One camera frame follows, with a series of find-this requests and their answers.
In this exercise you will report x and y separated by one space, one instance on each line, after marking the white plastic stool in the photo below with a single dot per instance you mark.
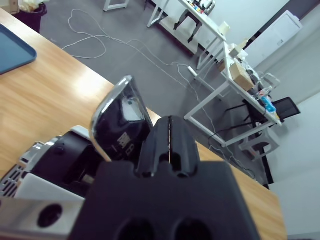
271 140

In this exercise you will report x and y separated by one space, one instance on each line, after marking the white metal frame desk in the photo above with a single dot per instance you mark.
272 118
107 7
210 25

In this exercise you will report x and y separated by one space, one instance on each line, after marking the white capsule coffee machine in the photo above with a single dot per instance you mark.
50 155

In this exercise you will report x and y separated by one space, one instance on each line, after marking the blue item on desk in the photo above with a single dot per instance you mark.
268 105

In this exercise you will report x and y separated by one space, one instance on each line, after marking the white power strip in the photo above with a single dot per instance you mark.
192 70

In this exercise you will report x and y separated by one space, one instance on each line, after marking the white cabinet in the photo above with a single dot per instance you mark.
275 37

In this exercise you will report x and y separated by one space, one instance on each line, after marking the black stool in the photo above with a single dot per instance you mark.
186 16

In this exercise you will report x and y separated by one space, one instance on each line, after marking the black trash bin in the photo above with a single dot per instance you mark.
30 20

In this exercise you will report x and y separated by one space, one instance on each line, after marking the white plastic bag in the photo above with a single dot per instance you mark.
30 5

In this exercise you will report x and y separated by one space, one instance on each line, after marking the brown cardboard box on desk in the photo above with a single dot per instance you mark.
241 77

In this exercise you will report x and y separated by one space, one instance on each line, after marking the metal slotted drip tray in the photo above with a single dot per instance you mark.
10 185

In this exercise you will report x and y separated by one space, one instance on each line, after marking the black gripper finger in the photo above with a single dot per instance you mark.
156 145
183 145

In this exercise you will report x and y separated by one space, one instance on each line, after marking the black office chair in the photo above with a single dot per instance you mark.
287 107

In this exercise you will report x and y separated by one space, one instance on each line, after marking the teal plastic tray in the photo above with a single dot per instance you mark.
15 50

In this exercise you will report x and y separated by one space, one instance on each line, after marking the chrome coffee machine lever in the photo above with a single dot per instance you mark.
117 125

